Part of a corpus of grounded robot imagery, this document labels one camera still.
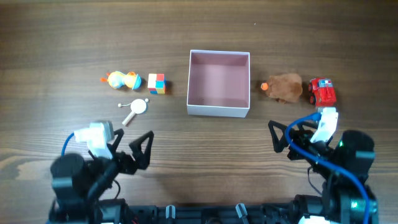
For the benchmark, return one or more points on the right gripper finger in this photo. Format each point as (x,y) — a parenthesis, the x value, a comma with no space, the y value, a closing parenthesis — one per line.
(279,144)
(305,124)

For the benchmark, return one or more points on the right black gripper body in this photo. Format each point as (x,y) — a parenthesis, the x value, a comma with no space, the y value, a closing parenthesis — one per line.
(298,146)

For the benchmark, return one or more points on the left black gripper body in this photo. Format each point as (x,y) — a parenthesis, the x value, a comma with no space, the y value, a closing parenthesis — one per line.
(124,160)

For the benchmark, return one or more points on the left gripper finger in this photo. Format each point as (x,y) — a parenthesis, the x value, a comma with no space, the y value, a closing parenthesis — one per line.
(141,150)
(118,134)

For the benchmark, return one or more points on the red toy fire truck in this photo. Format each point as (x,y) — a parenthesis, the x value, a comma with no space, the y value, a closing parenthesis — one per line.
(322,92)

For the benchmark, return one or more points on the brown plush toy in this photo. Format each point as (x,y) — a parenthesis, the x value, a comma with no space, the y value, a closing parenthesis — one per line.
(286,87)

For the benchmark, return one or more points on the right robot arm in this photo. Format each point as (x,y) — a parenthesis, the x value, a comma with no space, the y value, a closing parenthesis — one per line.
(345,197)

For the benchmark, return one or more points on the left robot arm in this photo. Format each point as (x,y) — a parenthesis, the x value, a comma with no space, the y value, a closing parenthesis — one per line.
(78,184)

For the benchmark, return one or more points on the white pig rattle drum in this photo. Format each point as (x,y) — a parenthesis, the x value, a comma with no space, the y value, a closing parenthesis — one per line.
(137,106)

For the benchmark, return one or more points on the orange blue duck toy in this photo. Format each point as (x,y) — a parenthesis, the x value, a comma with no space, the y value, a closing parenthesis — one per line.
(118,79)

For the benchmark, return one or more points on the multicolour puzzle cube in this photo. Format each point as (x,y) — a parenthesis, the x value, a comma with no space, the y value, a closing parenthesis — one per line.
(156,83)

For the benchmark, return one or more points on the pink open cardboard box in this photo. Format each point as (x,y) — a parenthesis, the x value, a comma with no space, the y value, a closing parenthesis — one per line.
(219,83)

